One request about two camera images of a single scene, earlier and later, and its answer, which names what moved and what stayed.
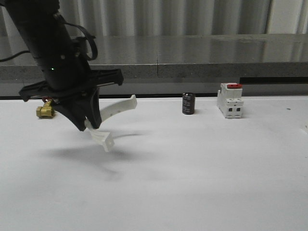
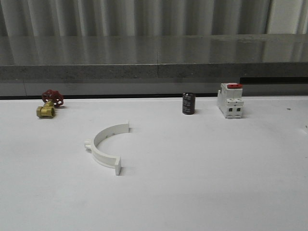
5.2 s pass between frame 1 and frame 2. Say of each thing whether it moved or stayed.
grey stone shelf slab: stayed
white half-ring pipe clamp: moved
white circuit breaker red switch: stayed
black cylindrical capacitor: stayed
